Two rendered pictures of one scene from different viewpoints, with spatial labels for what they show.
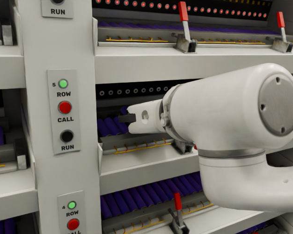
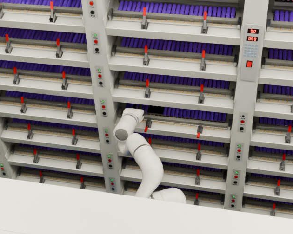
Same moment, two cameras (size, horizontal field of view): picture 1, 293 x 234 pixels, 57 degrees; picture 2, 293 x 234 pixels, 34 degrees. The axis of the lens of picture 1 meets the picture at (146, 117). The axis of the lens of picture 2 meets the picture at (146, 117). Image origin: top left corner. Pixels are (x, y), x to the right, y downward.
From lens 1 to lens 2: 2.14 m
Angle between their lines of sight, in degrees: 45
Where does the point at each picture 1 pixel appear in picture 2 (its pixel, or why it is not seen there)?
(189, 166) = (149, 132)
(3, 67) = (89, 95)
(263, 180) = (122, 146)
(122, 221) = not seen: hidden behind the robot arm
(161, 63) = (134, 100)
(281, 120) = (121, 137)
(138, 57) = (125, 97)
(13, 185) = (92, 120)
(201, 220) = (162, 152)
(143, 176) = not seen: hidden behind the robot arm
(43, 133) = (98, 111)
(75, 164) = (107, 120)
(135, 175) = not seen: hidden behind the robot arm
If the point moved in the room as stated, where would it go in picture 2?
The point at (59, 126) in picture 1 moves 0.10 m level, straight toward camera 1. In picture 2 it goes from (102, 110) to (93, 122)
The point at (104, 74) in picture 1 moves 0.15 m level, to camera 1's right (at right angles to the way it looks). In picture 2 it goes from (115, 100) to (137, 111)
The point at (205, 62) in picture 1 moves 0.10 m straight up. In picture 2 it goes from (152, 101) to (152, 85)
